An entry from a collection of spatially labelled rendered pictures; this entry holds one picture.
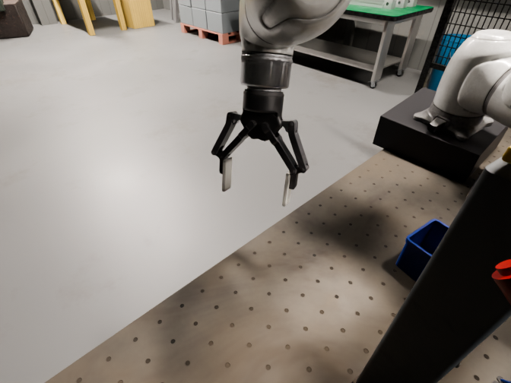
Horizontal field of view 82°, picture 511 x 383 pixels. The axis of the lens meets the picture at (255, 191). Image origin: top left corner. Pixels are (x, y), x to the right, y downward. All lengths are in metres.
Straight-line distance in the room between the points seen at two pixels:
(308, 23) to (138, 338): 0.58
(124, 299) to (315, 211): 1.05
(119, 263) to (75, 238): 0.35
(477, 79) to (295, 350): 0.84
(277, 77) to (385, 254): 0.48
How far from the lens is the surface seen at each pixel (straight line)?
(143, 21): 7.19
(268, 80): 0.53
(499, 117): 1.05
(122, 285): 1.63
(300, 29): 0.36
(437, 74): 3.95
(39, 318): 1.71
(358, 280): 0.71
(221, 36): 5.49
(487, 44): 1.07
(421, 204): 0.97
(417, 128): 1.12
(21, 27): 7.29
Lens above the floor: 1.26
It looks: 40 degrees down
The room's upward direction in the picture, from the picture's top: straight up
